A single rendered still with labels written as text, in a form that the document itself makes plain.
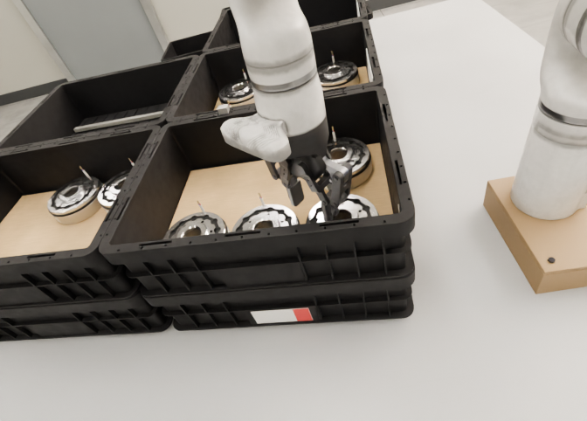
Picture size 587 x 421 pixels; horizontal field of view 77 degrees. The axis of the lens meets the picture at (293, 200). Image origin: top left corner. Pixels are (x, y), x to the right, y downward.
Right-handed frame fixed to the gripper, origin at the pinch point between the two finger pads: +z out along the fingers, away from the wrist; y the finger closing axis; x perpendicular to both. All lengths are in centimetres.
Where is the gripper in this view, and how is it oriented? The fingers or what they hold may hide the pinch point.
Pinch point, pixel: (312, 203)
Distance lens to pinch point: 52.3
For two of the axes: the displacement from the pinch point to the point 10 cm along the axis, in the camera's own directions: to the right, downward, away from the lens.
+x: -6.4, 6.2, -4.5
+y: -7.4, -3.6, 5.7
